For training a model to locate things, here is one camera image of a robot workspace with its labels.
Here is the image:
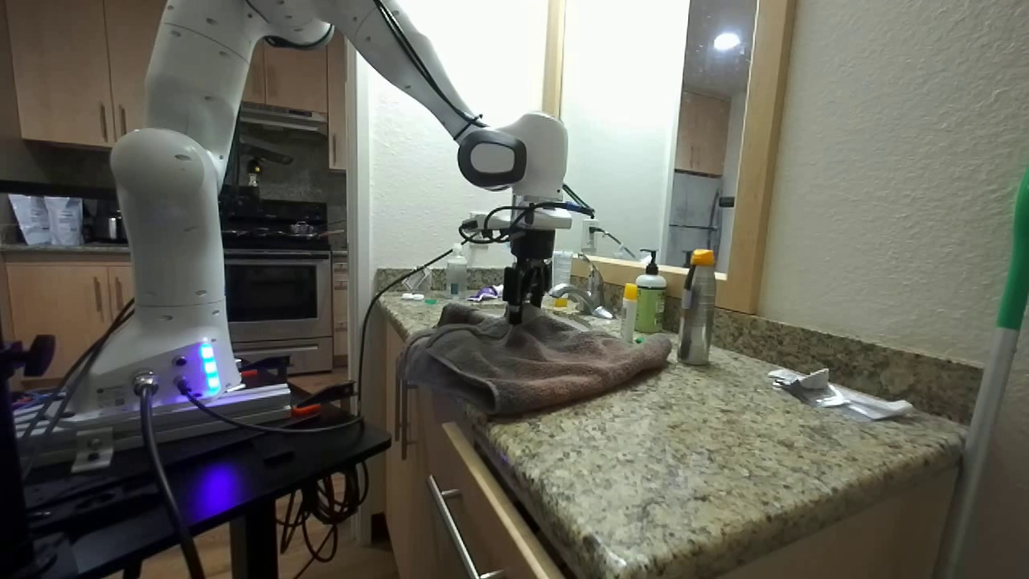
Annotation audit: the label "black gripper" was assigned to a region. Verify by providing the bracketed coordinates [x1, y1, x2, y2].
[503, 225, 555, 327]

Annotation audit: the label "grey towel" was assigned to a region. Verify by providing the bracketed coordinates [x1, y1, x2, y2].
[395, 298, 676, 425]

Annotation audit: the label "chrome faucet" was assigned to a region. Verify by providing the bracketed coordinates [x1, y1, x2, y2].
[567, 252, 622, 322]

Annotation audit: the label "clear contact solution bottle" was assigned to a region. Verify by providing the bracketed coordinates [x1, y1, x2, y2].
[445, 245, 475, 298]

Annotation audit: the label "small white bottle yellow cap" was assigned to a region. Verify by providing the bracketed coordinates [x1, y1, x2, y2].
[618, 279, 644, 347]

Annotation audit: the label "green soap pump bottle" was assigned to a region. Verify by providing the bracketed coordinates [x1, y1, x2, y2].
[633, 246, 669, 339]

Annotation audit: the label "open wooden drawer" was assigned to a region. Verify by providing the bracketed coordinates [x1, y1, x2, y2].
[421, 419, 572, 579]

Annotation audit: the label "wooden vanity cabinet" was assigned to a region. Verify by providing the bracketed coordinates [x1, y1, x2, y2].
[365, 307, 961, 579]

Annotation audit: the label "stainless steel oven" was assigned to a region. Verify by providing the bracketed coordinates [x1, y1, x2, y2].
[220, 187, 349, 375]

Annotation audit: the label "wood framed mirror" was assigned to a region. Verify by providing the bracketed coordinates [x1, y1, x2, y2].
[540, 0, 802, 315]

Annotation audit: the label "crumpled white wrapper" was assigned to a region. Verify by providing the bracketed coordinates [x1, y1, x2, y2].
[766, 362, 917, 425]

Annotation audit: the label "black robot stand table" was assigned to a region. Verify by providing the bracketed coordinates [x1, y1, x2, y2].
[0, 413, 395, 579]

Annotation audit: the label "aluminium base mounting plate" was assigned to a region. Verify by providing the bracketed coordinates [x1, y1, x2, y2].
[10, 384, 298, 475]

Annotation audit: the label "wooden kitchen base cabinet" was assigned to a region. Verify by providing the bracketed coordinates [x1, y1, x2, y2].
[0, 252, 137, 379]

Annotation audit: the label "white paper sheets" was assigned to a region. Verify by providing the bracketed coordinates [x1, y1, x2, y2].
[5, 194, 87, 252]

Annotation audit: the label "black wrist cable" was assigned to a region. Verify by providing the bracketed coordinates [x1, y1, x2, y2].
[460, 183, 597, 246]

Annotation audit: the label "black power cable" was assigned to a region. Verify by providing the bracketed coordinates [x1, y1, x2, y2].
[349, 240, 462, 431]

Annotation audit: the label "metal drawer handle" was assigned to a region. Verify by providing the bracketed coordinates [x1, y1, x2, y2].
[429, 475, 503, 579]

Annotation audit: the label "black cable bundle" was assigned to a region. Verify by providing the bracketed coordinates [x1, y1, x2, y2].
[272, 459, 374, 565]

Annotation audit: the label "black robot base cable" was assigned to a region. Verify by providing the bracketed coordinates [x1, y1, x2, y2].
[133, 373, 208, 579]

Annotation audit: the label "green and white mop handle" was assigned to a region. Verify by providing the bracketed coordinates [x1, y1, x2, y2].
[937, 163, 1029, 579]

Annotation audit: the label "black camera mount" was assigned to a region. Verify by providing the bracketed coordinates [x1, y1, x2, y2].
[0, 330, 58, 579]

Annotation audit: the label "wooden kitchen wall cabinets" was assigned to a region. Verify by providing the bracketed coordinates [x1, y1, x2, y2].
[0, 0, 349, 175]

